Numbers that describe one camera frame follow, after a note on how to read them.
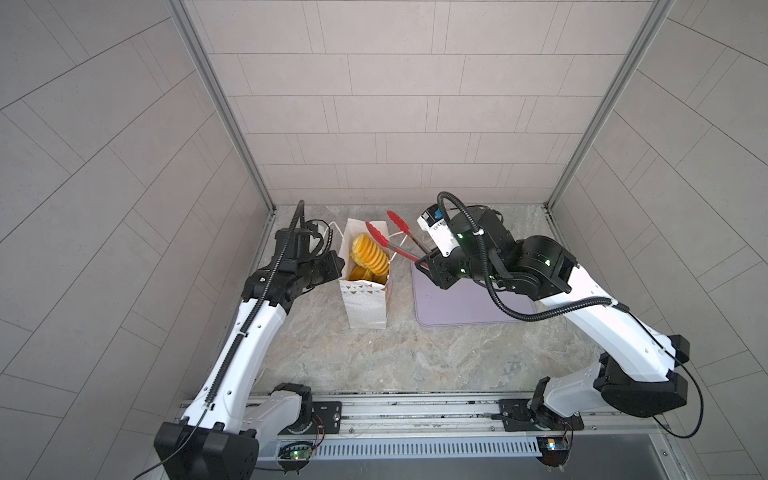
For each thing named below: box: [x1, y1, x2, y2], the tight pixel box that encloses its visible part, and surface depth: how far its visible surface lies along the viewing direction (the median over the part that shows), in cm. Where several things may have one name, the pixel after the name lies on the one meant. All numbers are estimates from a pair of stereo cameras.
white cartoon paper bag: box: [338, 218, 388, 329], surface depth 75 cm
